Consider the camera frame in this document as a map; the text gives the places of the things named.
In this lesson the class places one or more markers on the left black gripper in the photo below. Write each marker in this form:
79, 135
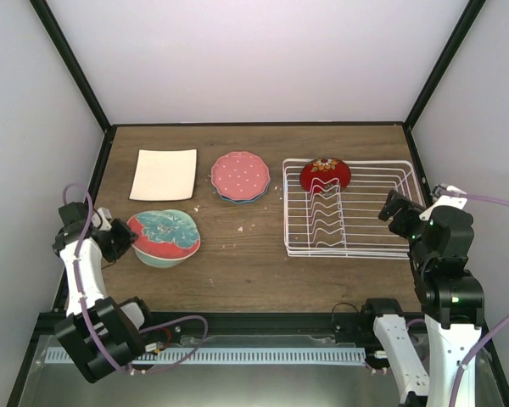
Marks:
129, 239

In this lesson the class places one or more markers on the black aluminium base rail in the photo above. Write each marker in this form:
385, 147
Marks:
348, 326

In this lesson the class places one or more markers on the mint green flower plate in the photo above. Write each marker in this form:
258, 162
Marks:
159, 263

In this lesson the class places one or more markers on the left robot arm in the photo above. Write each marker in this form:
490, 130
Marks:
99, 335

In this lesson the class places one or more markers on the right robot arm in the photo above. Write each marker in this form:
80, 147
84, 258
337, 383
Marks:
451, 299

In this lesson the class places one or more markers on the white wire dish rack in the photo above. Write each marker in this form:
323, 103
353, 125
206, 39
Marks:
330, 221

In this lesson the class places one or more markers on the beige square plate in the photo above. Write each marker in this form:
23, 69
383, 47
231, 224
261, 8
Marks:
162, 176

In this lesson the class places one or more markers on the red teal flower plate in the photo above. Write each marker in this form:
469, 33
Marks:
168, 234

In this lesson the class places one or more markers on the white slotted cable duct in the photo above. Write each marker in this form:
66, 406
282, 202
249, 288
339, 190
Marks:
238, 356

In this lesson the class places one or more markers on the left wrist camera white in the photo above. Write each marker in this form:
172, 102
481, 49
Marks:
101, 219

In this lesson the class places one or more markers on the pink dotted scalloped plate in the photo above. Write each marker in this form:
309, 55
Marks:
240, 175

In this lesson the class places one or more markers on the small red floral plate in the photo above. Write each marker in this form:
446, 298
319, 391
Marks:
325, 175

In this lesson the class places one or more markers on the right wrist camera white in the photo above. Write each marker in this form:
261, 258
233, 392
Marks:
445, 195

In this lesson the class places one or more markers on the black enclosure frame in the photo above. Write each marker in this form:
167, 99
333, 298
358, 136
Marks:
52, 27

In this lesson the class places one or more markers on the blue dotted scalloped plate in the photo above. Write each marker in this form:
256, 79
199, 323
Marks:
243, 201

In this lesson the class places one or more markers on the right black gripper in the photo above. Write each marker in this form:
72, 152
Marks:
399, 225

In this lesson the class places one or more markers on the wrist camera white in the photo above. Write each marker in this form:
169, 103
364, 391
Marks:
101, 219
445, 195

